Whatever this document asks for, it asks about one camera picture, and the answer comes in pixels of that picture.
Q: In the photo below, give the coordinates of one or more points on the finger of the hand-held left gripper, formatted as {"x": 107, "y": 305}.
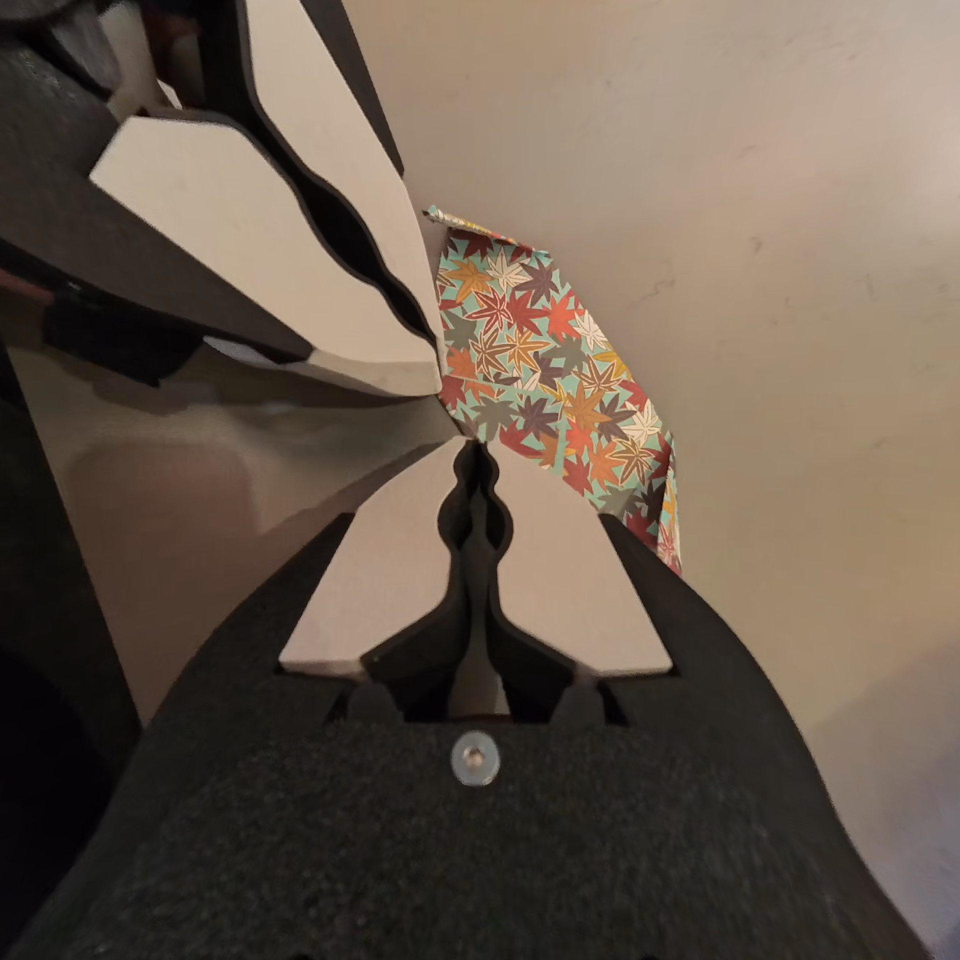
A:
{"x": 330, "y": 142}
{"x": 225, "y": 217}

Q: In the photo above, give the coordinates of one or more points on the leaf-patterned origami paper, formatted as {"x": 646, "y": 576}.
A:
{"x": 540, "y": 352}

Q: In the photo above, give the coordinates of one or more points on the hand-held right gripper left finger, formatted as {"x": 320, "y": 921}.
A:
{"x": 375, "y": 592}

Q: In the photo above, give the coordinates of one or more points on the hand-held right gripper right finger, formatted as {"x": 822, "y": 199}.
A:
{"x": 577, "y": 600}

